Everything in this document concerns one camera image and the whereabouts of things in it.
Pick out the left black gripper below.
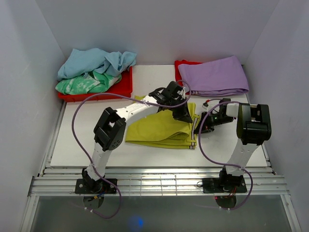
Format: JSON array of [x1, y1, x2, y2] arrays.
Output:
[[168, 98, 193, 124]]

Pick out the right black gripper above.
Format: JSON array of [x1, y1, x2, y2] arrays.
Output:
[[193, 111, 233, 134]]

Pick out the yellow-green trousers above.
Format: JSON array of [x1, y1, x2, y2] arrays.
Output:
[[125, 102, 200, 150]]

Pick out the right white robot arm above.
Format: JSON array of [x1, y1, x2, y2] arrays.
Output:
[[195, 98, 272, 195]]

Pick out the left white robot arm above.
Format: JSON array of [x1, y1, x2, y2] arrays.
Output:
[[82, 81, 193, 193]]

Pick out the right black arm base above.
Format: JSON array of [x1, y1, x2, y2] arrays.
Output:
[[197, 175, 247, 209]]

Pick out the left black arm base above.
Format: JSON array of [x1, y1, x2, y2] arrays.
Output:
[[74, 179, 116, 209]]

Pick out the folded purple trousers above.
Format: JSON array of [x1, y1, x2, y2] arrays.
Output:
[[174, 56, 249, 97]]

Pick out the folded red garment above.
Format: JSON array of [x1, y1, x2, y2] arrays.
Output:
[[174, 59, 203, 82]]

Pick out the red plastic tray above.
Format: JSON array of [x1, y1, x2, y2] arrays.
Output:
[[57, 67, 133, 102]]

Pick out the green white patterned garment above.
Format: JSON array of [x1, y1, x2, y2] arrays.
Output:
[[55, 71, 122, 95]]

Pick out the light blue garment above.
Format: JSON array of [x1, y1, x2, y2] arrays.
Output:
[[57, 48, 137, 81]]

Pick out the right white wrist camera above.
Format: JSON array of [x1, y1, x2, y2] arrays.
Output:
[[202, 99, 221, 112]]

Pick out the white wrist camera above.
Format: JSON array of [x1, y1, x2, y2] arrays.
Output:
[[202, 99, 221, 112], [176, 86, 186, 99]]

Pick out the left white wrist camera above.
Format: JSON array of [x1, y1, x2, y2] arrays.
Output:
[[176, 86, 186, 99]]

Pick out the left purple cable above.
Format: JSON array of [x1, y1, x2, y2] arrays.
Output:
[[71, 80, 192, 219]]

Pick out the aluminium rail frame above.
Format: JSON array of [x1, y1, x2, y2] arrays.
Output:
[[20, 161, 301, 232]]

